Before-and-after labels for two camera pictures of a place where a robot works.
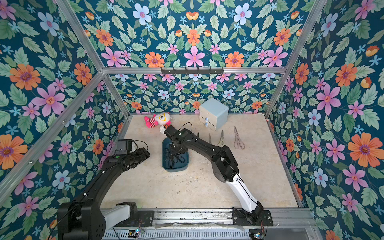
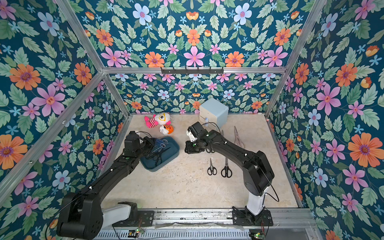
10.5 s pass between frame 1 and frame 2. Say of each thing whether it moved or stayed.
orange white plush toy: stayed
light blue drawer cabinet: stayed
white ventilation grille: stayed
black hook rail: stayed
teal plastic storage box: moved
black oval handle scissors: moved
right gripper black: moved
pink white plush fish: stayed
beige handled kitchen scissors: stayed
